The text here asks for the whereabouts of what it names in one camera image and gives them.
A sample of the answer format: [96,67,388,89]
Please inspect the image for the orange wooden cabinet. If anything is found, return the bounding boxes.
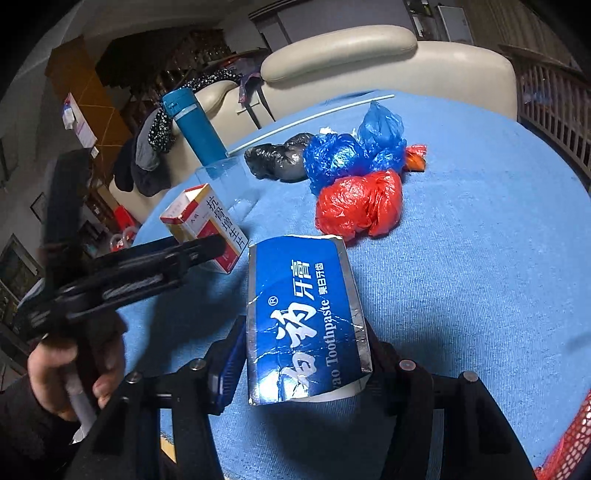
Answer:
[45,37,132,148]

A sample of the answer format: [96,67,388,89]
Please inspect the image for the red mesh basket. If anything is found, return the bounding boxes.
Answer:
[536,388,591,480]

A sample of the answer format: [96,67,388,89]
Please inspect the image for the dark patterned clothes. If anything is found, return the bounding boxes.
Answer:
[113,69,241,197]

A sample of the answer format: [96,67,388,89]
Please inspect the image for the blue tablecloth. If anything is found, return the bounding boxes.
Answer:
[117,90,591,480]

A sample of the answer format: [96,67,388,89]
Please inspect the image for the white standing air conditioner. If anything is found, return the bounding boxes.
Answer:
[437,4,474,45]

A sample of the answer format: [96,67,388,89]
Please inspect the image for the framed picture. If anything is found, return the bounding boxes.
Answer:
[0,234,43,298]

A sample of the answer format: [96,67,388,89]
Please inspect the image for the tall blue plastic bag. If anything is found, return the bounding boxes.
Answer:
[358,100,408,174]

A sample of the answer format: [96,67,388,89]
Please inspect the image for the thin white rod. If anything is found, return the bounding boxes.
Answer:
[226,93,394,155]

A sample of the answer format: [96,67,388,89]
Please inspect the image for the red plastic bag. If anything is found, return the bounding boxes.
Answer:
[315,169,404,238]

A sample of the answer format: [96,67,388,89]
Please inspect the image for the person's left hand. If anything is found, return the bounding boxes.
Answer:
[27,318,128,422]

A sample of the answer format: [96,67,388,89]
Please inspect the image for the wooden crib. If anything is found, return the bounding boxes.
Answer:
[499,44,591,176]

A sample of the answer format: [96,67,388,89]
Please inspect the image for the clear plastic cup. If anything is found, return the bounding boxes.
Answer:
[196,157,259,217]

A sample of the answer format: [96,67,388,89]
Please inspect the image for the dark display shelf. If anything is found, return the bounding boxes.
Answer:
[97,28,232,93]

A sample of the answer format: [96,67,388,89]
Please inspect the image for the orange snack wrapper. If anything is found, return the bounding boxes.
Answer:
[404,144,428,172]

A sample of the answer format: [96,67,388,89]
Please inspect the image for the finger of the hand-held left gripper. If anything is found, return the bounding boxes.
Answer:
[69,234,228,324]

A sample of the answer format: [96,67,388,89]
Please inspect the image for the red and white medicine box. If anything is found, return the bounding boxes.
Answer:
[159,183,250,275]

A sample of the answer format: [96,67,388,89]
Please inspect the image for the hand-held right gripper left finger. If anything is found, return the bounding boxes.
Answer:
[69,316,248,480]

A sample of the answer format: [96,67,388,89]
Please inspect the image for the blue thermos bottle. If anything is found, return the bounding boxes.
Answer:
[161,88,228,167]

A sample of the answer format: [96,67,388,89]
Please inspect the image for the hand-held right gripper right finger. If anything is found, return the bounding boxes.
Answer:
[365,323,539,480]

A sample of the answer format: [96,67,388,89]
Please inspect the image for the person's left forearm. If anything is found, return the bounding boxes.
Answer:
[0,374,88,480]

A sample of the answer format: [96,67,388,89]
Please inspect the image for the black plastic bag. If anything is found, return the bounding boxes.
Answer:
[243,132,319,182]

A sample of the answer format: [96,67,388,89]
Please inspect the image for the blue toothpaste box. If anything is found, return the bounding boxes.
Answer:
[246,234,374,407]

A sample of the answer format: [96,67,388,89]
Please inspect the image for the cream leather sofa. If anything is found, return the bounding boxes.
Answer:
[108,25,518,222]

